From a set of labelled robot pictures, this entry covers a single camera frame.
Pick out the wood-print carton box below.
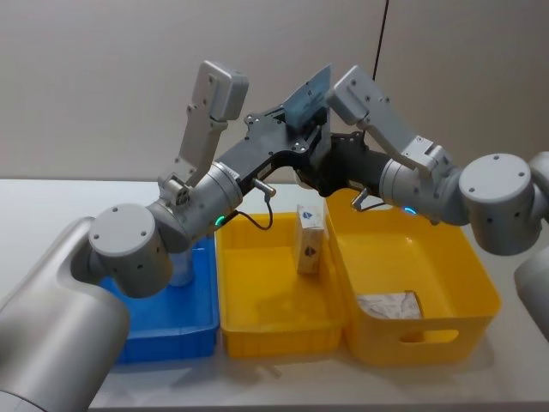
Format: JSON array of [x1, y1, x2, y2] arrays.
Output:
[[294, 203, 327, 276]]

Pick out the shallow yellow plastic bin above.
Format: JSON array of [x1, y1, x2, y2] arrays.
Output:
[[213, 211, 347, 360]]

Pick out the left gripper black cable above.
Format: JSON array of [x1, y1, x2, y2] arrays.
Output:
[[220, 178, 278, 231]]

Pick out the yellow bin with handle slot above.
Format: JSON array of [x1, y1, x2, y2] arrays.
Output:
[[323, 188, 503, 367]]

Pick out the white patterned packet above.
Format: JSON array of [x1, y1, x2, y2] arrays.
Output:
[[356, 289, 424, 321]]

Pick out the blue plastic bin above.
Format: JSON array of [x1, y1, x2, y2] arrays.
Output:
[[100, 235, 222, 366]]

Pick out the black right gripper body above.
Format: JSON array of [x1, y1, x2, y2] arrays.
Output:
[[317, 133, 390, 201]]

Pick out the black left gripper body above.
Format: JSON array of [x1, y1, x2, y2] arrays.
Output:
[[213, 106, 317, 197]]

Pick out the blue-grey squeeze tube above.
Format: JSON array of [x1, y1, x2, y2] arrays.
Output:
[[168, 247, 195, 288], [284, 63, 334, 190]]

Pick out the thin black hanging cord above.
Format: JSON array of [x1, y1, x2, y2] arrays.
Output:
[[371, 0, 392, 82]]

